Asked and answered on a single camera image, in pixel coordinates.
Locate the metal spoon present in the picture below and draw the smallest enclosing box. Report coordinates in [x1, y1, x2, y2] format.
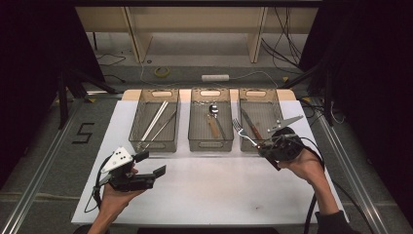
[207, 103, 229, 141]

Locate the white power cable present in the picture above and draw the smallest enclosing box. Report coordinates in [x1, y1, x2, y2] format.
[139, 59, 281, 91]

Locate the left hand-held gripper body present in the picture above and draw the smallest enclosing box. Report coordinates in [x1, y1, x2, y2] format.
[97, 146, 156, 192]

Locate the black curtain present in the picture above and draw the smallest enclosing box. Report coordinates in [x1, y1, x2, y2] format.
[298, 0, 413, 225]
[0, 0, 106, 189]

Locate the grey mesh bin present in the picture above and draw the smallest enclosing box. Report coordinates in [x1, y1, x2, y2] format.
[187, 87, 235, 153]
[238, 87, 289, 153]
[128, 88, 181, 154]

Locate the black metal stand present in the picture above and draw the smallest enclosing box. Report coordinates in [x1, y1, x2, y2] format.
[279, 61, 335, 127]
[56, 66, 120, 131]

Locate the metal chopstick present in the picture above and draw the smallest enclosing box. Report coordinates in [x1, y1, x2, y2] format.
[140, 109, 178, 153]

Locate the person's right hand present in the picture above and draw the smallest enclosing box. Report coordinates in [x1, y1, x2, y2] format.
[279, 150, 327, 186]

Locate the white table board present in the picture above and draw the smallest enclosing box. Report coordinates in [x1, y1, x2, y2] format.
[70, 99, 351, 227]

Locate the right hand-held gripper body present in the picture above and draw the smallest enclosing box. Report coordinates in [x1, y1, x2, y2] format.
[267, 114, 306, 162]

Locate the hand-held gripper cable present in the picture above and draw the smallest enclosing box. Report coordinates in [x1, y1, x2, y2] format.
[296, 136, 326, 234]
[83, 155, 111, 214]

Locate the bundle of black cables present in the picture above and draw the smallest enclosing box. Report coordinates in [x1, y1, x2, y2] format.
[261, 7, 305, 71]

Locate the aluminium floor rail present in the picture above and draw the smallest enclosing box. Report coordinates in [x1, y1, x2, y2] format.
[311, 97, 391, 234]
[0, 97, 86, 234]

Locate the yellow tape roll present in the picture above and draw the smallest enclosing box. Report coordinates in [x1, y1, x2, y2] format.
[153, 66, 171, 79]

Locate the white power strip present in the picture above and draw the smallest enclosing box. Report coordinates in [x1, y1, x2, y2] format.
[201, 74, 231, 83]

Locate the person's left hand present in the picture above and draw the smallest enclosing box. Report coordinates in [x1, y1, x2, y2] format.
[99, 184, 145, 216]

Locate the right hand-held gripper cable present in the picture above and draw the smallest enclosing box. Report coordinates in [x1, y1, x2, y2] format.
[296, 136, 326, 234]

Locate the light wooden shelf unit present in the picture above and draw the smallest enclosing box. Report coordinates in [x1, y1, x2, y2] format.
[75, 6, 319, 64]

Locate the left hand-held gripper cable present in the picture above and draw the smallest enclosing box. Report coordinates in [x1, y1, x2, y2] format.
[83, 155, 111, 214]

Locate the thin black floor cable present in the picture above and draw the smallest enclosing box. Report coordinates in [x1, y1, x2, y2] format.
[95, 53, 127, 84]

